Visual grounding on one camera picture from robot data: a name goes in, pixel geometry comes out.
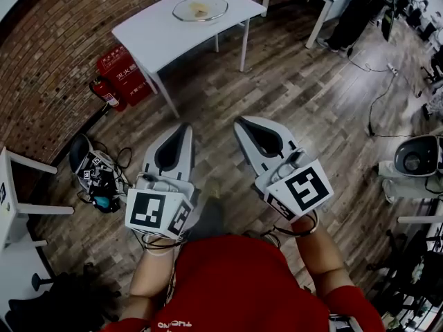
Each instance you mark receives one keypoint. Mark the glass pot lid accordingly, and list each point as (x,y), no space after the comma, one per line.
(200,9)

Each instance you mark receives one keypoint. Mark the person's shoe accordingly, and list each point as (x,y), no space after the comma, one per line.
(212,188)

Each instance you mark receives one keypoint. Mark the white power strip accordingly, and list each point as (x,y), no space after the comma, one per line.
(392,69)

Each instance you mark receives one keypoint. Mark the person's left forearm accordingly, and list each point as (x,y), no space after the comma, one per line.
(152,272)

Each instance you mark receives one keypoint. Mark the black bag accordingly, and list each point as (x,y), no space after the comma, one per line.
(65,306)

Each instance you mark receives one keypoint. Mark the person's right forearm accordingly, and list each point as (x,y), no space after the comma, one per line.
(322,254)

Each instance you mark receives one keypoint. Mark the pile of gripper equipment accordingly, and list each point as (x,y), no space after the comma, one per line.
(95,175)

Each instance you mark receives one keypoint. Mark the red fire extinguisher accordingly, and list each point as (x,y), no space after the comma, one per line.
(110,93)

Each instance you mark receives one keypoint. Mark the white side table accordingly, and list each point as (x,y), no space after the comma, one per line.
(7,199)

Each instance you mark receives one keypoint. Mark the red fire extinguisher box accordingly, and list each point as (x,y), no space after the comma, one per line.
(121,78)

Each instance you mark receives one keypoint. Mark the person's dark trousers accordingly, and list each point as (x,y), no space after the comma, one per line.
(211,220)

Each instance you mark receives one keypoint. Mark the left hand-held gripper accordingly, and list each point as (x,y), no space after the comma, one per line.
(157,202)

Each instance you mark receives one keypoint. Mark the person's red shirt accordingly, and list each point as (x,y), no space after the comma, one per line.
(242,289)

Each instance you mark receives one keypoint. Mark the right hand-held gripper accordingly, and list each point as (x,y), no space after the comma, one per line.
(304,185)

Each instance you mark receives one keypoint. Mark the black metal rack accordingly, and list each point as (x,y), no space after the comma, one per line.
(412,275)

